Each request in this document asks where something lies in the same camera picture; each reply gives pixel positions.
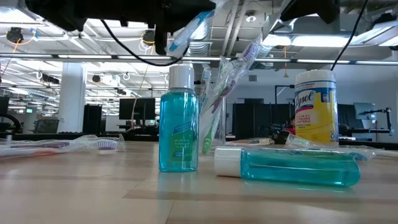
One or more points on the clear plastic cup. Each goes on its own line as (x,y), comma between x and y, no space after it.
(222,130)

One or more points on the blue mouthwash bottle green label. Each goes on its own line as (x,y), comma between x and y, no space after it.
(178,124)

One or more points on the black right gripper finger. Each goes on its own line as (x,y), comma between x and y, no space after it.
(300,9)

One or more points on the white building column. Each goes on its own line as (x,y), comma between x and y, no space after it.
(72,99)

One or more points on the silver ceiling duct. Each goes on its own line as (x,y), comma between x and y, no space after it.
(202,40)
(275,23)

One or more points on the person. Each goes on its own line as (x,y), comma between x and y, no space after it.
(291,124)

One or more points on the yellow Lysol wipes canister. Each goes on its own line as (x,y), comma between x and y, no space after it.
(315,105)

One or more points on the orange toothbrush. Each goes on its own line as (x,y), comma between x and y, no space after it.
(37,152)

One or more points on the black crossbar with light strips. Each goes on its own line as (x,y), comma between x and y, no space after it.
(93,57)

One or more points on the black computer monitor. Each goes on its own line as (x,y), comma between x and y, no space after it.
(136,109)

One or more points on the small clear plastic packet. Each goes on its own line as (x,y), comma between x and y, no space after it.
(248,142)

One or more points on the green toothbrush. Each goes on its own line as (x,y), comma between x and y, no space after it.
(209,140)

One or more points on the purple toothbrush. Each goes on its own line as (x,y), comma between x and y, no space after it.
(224,90)
(107,145)

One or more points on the black cabinet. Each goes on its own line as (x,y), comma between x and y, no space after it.
(92,119)

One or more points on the blue mouthwash bottle white cap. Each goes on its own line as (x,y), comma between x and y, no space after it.
(295,168)

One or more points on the black boom stand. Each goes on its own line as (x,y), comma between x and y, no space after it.
(388,119)

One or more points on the gray monitor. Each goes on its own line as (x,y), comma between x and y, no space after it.
(362,109)

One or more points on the black partition panel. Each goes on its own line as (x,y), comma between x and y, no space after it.
(258,121)

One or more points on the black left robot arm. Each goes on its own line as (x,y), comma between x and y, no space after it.
(53,9)

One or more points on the black ceiling camera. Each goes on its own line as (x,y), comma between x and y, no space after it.
(14,35)

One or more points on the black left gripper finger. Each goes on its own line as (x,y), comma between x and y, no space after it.
(189,9)

